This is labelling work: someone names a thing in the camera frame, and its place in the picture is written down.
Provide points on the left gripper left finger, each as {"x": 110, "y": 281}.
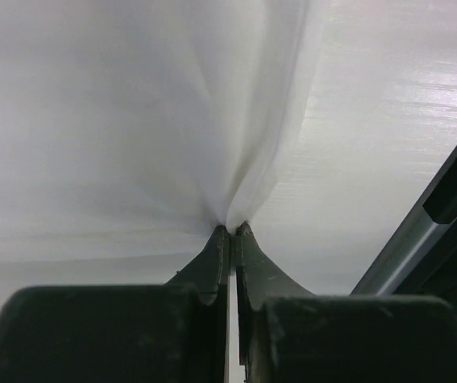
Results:
{"x": 174, "y": 332}

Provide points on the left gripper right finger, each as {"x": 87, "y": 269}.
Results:
{"x": 288, "y": 334}

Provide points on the white floral print t-shirt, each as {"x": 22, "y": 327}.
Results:
{"x": 126, "y": 124}

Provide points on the aluminium front frame rail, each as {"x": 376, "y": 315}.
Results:
{"x": 422, "y": 242}

